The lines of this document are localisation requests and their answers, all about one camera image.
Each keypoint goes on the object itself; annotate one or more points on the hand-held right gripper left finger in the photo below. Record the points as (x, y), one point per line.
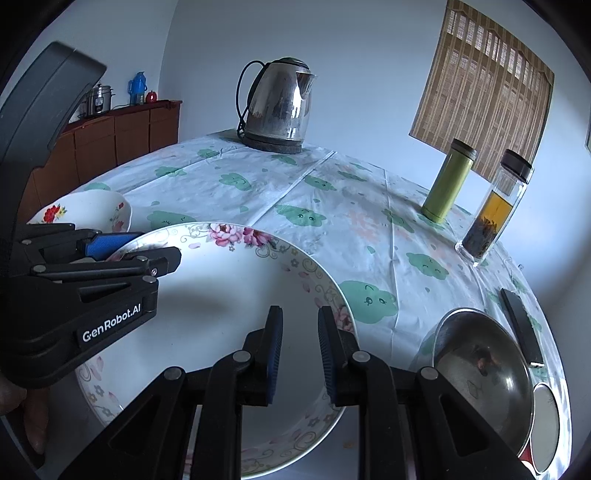
(275, 355)

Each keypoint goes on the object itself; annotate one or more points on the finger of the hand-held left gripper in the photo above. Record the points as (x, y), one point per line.
(111, 242)
(157, 261)

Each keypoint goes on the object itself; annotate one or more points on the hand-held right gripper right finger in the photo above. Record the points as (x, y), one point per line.
(327, 355)

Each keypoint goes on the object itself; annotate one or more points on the large floral white plate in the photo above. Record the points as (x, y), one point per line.
(221, 286)

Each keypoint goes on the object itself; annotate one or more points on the steel bowl with red outside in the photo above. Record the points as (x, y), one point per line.
(489, 383)

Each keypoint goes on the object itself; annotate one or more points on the person's left hand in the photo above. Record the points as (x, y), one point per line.
(37, 424)

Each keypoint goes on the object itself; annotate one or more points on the small white red-flower bowl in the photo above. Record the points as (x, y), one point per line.
(87, 207)

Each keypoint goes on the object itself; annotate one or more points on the brown wooden cabinet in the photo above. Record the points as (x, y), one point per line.
(124, 134)

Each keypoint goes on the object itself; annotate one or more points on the steel rice cooker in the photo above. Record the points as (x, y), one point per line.
(99, 101)

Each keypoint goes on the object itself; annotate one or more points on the small red ornament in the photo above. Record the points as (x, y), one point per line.
(151, 97)

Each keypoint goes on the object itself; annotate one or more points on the blue water bottle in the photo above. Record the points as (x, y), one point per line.
(137, 90)

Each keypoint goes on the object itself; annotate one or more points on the cloud print tablecloth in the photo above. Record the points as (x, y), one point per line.
(323, 194)

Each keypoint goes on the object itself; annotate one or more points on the dark kettle base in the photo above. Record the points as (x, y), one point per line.
(272, 146)

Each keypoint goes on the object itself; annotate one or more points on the stainless steel electric kettle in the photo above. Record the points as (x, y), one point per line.
(277, 106)

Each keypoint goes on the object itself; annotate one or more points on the black smartphone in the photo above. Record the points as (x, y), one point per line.
(521, 323)

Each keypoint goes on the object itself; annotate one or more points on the green thermos flask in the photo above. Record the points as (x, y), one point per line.
(445, 184)

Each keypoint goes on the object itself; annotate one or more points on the glass tea bottle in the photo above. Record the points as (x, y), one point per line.
(489, 217)

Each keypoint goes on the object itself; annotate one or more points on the white enamel bowl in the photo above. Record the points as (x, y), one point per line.
(547, 420)

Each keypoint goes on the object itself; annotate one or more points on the bamboo window blind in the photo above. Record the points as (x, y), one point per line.
(485, 92)

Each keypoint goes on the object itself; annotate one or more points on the wall panel box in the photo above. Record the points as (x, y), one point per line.
(588, 138)

